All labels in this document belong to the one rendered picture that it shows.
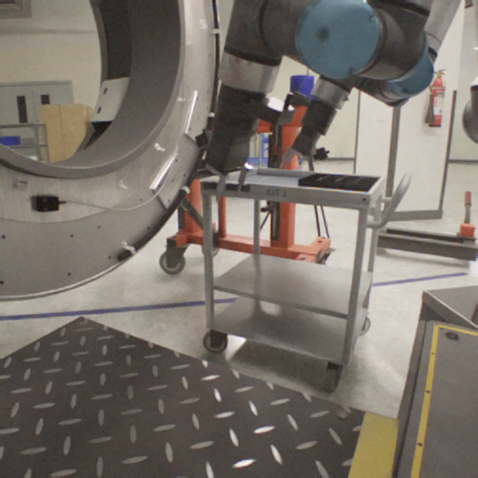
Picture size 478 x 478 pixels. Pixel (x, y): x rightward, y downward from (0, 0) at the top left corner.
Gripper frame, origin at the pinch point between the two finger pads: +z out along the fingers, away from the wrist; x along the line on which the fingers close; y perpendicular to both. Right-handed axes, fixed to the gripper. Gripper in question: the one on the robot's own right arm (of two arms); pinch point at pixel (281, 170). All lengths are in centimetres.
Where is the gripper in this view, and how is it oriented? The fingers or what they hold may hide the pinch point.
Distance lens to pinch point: 97.2
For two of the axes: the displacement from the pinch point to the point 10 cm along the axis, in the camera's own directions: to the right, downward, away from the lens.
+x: 3.7, -1.6, 9.2
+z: -4.1, 8.5, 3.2
